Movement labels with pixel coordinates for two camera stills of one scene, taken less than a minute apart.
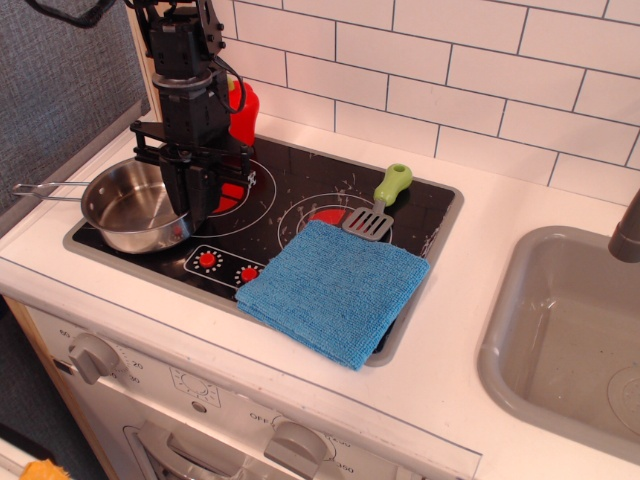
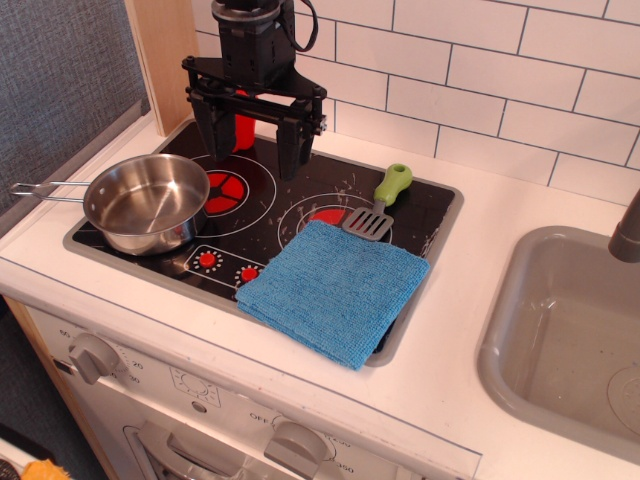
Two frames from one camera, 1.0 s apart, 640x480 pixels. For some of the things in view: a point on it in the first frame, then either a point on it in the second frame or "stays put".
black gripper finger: [176, 175] -> [218, 125]
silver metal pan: [130, 203] stays put
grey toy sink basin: [560, 337] stays put
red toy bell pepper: [243, 124] stays put
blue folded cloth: [333, 291] stays put
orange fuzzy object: [43, 469] stays put
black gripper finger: [199, 187] -> [296, 142]
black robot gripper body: [195, 124] -> [257, 73]
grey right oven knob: [297, 449] stays put
